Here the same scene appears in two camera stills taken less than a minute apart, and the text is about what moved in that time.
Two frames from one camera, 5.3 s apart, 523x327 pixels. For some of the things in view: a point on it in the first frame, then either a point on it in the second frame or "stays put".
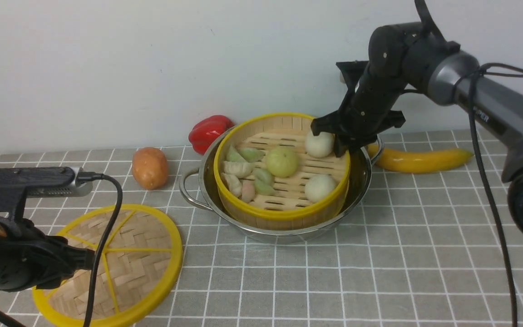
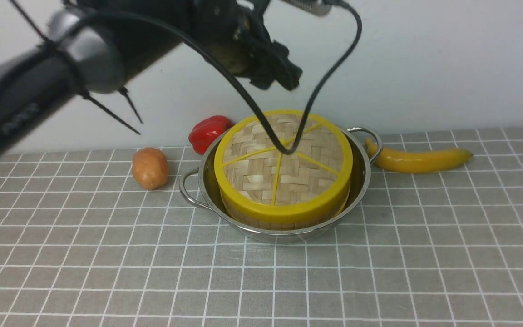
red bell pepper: (203, 132) stays put
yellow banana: (413, 161) stays put
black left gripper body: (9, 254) -> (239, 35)
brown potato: (150, 168) stays put
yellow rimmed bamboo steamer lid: (138, 269) -> (255, 178)
